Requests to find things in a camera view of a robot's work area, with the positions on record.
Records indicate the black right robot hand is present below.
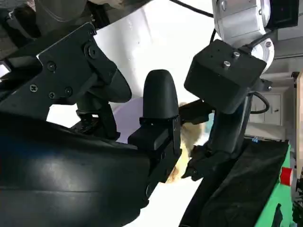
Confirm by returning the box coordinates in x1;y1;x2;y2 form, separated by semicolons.
0;22;183;227

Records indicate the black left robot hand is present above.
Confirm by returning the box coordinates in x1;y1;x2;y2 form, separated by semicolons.
178;93;253;183

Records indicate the beige towel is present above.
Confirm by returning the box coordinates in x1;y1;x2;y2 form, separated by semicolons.
165;101;207;184

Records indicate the pale green mug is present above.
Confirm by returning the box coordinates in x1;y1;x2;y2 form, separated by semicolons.
205;113;215;130

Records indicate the white cabinet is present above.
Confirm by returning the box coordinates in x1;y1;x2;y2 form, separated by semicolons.
248;92;292;126

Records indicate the black backdrop cloth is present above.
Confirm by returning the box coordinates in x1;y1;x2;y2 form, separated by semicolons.
178;139;290;227

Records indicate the red block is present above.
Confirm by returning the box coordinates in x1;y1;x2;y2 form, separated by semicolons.
280;167;294;187

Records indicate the green cloth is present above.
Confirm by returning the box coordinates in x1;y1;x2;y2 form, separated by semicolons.
245;141;295;227

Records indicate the lilac plate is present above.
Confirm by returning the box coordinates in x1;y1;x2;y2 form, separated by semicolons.
113;97;145;144

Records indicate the black screen box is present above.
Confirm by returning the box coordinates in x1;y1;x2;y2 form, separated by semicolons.
269;0;299;29

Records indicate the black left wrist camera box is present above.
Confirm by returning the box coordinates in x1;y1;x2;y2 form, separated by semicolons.
183;39;267;114

